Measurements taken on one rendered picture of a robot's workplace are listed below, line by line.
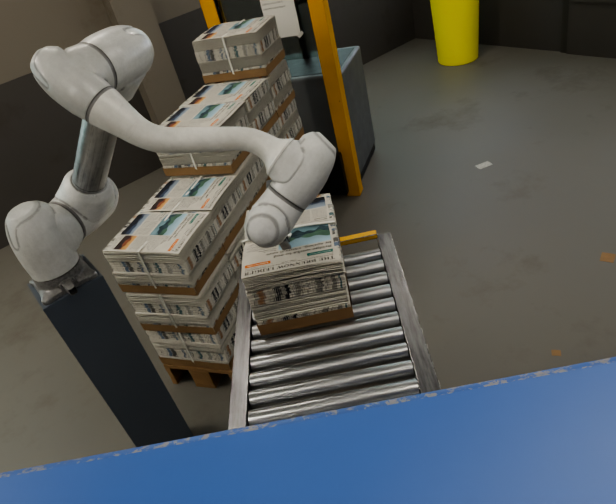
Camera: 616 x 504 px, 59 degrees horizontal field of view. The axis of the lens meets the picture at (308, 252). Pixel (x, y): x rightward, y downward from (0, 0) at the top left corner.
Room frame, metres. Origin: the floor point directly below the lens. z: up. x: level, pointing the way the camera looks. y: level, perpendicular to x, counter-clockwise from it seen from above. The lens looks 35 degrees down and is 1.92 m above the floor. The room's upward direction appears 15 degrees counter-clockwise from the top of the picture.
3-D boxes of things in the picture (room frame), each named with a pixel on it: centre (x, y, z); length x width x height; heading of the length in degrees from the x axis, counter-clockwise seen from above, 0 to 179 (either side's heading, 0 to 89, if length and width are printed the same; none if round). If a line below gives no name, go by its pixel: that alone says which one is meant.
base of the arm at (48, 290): (1.50, 0.78, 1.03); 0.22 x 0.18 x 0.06; 30
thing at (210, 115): (2.51, 0.32, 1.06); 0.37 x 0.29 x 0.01; 62
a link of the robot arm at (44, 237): (1.53, 0.78, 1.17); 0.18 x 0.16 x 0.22; 147
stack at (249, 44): (3.03, 0.06, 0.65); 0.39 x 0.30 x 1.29; 63
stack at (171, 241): (2.38, 0.39, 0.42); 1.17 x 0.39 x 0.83; 153
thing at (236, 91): (2.76, 0.20, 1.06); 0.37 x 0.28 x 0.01; 62
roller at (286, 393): (1.00, 0.04, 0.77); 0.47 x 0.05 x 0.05; 84
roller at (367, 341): (1.13, 0.02, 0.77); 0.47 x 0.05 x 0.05; 84
